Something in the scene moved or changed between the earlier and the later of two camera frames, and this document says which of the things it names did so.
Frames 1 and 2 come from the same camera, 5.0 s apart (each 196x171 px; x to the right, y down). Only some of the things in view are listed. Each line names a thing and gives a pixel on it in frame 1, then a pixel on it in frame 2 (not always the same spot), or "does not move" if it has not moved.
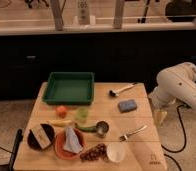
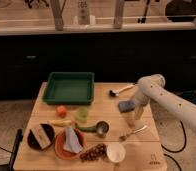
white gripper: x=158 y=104 to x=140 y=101
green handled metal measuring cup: x=101 y=127 does not move
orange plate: x=59 y=145 does not move
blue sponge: x=127 y=106 does not move
